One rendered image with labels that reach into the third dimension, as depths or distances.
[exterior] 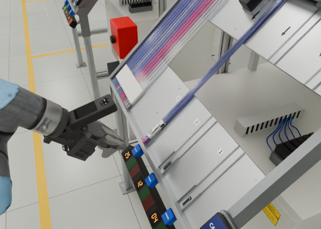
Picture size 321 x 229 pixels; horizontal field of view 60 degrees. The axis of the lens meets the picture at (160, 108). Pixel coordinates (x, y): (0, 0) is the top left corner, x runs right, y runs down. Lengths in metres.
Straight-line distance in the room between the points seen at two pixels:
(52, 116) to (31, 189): 1.13
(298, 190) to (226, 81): 0.57
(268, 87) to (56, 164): 1.25
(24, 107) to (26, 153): 1.33
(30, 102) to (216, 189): 0.42
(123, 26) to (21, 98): 0.85
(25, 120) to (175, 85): 0.41
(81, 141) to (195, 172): 0.27
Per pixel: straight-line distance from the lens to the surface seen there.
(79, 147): 0.69
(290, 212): 0.87
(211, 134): 0.67
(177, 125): 0.74
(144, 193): 0.76
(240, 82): 1.27
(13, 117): 0.61
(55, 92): 2.39
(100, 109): 0.65
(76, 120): 0.65
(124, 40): 1.38
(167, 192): 0.67
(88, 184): 1.64
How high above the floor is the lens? 1.28
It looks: 38 degrees down
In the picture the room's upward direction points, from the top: straight up
